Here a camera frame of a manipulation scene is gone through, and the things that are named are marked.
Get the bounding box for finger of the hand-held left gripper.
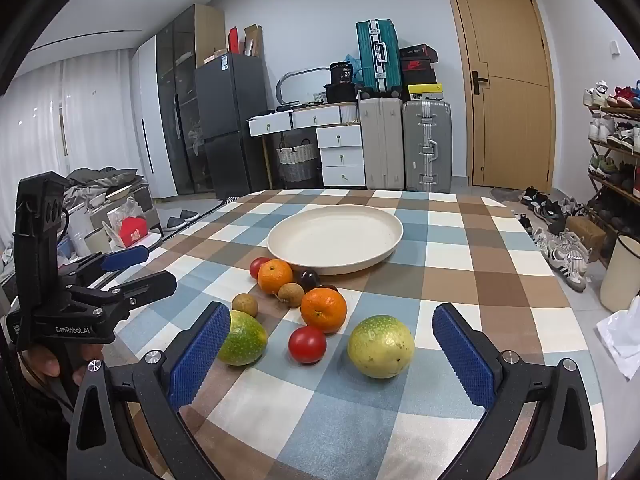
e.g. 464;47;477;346
57;246;151;289
66;270;178;320

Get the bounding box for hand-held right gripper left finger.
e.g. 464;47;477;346
67;301;241;480

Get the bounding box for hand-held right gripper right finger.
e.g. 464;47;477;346
432;302;601;480

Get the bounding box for green guava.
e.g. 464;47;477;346
217;310;268;367

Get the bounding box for yellow spotted guava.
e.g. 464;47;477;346
347;315;416;380

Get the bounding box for large red tomato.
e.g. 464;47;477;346
288;325;328;364

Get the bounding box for orange mandarin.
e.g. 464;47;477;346
257;258;294;296
300;287;348;334

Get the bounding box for brown longan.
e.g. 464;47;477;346
277;282;306;308
231;293;259;318

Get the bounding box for cream round plate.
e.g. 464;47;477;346
266;205;404;276

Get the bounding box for person's left forearm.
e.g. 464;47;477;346
0;374;76;480

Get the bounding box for person's left hand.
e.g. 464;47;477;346
20;346;105;386

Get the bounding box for red gift bag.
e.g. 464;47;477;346
119;216;149;248

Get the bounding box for grey slippers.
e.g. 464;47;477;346
166;209;199;231

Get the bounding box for grey clothes pile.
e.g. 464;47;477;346
64;167;146;203

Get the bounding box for checked tablecloth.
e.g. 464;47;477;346
107;189;608;480

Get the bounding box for white wardrobe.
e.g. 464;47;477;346
131;35;178;200

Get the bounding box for white curtain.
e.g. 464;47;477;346
0;45;146;256

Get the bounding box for pile of scattered shoes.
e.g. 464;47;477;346
515;185;593;291

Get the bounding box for white plastic bag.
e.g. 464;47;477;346
595;295;640;381

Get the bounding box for brown woven box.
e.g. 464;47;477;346
565;216;607;261

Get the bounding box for white enamel bucket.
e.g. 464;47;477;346
600;234;640;313

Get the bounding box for dark grey refrigerator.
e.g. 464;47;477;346
194;52;271;200

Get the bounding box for dark glass cabinet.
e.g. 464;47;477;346
155;4;226;196

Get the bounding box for woven laundry basket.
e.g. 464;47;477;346
276;142;318;183

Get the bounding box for silver suitcase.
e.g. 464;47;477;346
402;100;453;193

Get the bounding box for beige suitcase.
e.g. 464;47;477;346
359;97;405;191

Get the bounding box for white drawer desk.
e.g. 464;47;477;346
247;101;367;188

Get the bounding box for wooden shoe rack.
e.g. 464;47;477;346
585;102;640;271

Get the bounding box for curved metal bar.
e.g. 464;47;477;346
276;66;333;108

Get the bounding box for open cardboard box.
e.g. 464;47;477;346
243;24;264;57

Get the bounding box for wooden door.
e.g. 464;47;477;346
442;0;558;188

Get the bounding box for rows of assorted sneakers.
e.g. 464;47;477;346
584;80;640;201

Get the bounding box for black storage container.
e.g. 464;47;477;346
325;84;358;103

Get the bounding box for black printed bag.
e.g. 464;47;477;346
329;61;357;86

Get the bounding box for plain black shoe box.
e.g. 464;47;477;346
402;70;441;86

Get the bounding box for blue plastic bag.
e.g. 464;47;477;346
342;52;363;83

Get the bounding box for thin black shoe box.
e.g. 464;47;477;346
399;44;438;61

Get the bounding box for teal suitcase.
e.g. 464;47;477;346
356;20;402;95

